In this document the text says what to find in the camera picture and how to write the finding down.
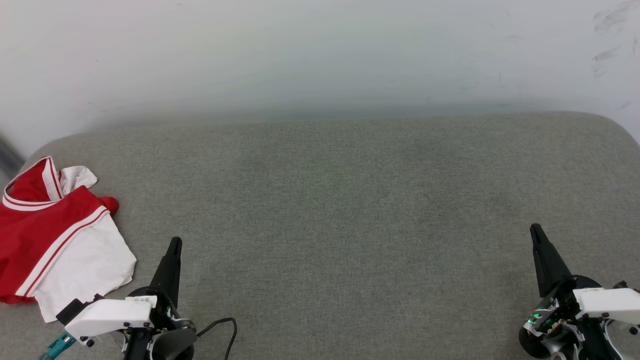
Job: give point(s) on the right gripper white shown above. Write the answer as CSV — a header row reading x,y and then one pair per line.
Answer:
x,y
607,302

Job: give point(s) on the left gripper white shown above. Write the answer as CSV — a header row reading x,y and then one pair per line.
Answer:
x,y
110,317

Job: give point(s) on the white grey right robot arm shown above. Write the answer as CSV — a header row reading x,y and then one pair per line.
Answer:
x,y
616,345

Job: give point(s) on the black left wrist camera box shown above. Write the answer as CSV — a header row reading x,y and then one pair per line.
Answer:
x,y
75,309

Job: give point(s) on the dark grey baseboard strip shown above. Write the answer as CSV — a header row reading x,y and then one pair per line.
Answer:
x,y
7,152

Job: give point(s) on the teal left camera connector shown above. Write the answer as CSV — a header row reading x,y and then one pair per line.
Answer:
x,y
59,345

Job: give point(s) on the red and white basketball jersey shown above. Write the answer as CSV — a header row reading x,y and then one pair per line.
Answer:
x,y
45,225

